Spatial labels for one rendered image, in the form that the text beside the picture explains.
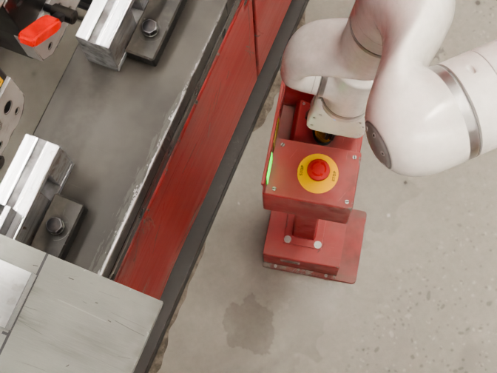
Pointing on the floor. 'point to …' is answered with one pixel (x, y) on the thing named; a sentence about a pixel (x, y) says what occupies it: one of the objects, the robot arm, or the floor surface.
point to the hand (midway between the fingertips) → (331, 129)
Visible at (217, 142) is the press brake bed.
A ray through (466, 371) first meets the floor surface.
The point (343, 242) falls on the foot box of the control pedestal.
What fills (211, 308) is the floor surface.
